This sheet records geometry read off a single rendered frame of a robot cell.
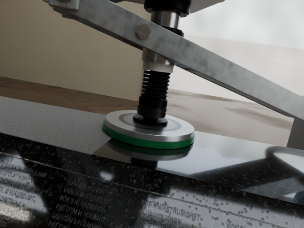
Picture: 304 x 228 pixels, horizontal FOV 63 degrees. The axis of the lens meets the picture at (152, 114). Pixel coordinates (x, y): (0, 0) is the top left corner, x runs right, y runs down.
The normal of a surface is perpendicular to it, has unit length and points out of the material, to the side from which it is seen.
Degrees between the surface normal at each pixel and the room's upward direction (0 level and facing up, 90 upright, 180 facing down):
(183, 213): 45
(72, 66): 90
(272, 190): 0
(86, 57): 90
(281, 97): 90
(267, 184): 0
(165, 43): 90
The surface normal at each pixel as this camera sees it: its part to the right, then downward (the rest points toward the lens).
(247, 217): -0.07, -0.55
